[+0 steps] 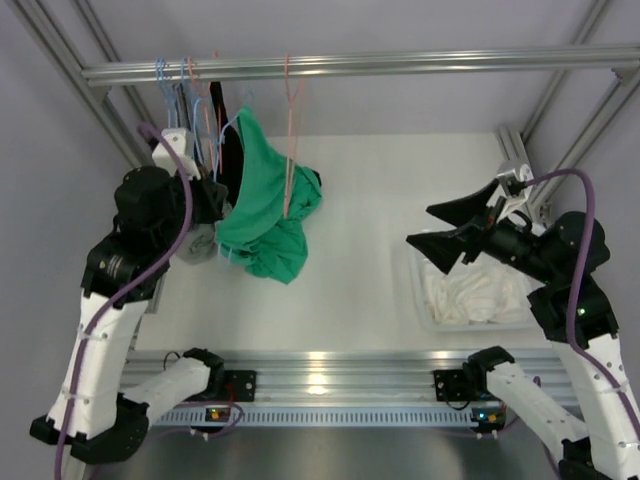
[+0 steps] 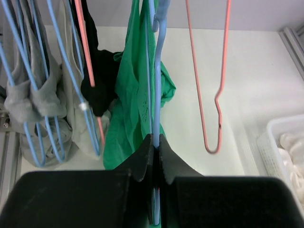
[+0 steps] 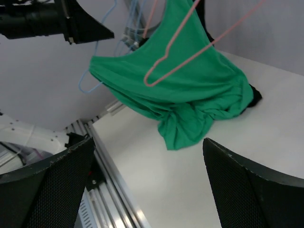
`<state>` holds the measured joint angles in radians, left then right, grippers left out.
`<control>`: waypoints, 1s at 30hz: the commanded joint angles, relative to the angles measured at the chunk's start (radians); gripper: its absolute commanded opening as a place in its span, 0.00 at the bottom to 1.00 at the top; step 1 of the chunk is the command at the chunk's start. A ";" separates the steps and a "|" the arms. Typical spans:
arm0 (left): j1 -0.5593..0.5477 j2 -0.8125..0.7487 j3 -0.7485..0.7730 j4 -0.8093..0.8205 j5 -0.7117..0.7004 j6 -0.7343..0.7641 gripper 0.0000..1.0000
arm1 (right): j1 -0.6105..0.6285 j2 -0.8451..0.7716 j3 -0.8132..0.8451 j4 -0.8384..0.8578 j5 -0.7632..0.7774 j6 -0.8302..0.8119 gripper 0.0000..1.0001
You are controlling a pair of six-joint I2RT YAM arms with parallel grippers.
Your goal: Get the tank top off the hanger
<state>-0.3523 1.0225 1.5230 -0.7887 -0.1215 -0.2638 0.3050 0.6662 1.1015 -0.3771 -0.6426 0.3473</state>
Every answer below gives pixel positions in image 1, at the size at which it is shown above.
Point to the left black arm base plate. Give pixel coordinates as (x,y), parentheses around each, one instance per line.
(239,386)

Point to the slotted grey cable duct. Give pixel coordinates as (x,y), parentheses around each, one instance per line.
(260,416)

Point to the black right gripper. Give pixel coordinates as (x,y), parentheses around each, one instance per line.
(444,248)

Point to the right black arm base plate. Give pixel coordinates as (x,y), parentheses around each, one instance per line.
(452,386)

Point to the aluminium hanging rail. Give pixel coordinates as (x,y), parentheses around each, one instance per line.
(507,59)

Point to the green shirt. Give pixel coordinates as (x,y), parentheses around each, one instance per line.
(260,234)

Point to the blue hanger holding green shirt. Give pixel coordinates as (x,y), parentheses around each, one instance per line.
(203,143)

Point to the white perforated plastic basket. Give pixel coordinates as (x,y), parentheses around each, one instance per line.
(425,300)

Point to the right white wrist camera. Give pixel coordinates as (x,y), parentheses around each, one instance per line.
(510,183)

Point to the pink wire hanger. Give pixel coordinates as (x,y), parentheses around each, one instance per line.
(294,94)

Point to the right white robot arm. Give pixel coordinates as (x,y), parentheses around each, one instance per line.
(576,317)

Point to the grey garment on hanger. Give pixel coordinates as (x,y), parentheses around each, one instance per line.
(198,245)

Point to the white tank top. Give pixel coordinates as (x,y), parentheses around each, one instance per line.
(475,295)

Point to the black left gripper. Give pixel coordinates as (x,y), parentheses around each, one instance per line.
(211,195)

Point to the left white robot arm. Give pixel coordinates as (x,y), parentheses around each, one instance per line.
(94,418)

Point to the black garment on hanger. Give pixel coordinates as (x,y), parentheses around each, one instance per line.
(232,164)

